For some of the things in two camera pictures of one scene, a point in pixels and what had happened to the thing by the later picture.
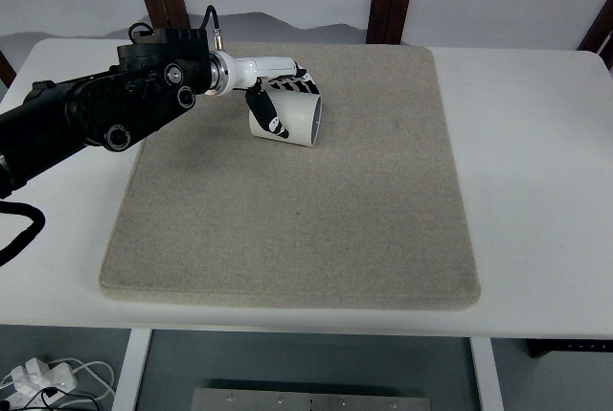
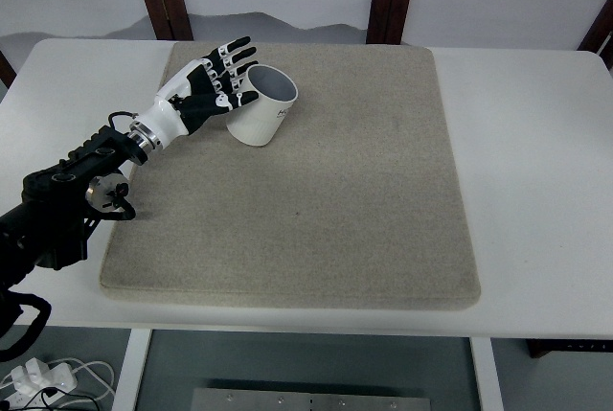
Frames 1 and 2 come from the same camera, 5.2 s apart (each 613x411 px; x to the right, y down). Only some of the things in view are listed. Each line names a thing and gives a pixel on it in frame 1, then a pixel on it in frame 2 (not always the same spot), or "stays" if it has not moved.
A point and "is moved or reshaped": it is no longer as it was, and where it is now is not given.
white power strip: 36,385 stays
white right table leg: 487,374 stays
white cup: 299,112 is moved or reshaped
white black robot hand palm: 229,73 -> 189,99
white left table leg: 135,352 stays
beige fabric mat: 371,215 stays
